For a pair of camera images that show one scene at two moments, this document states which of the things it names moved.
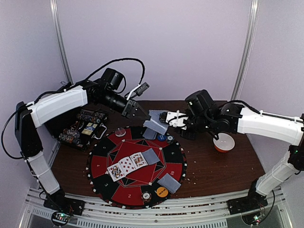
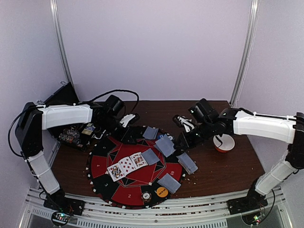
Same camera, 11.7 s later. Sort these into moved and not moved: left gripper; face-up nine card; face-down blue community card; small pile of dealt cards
Moved: left gripper
Not moved: small pile of dealt cards; face-up nine card; face-down blue community card
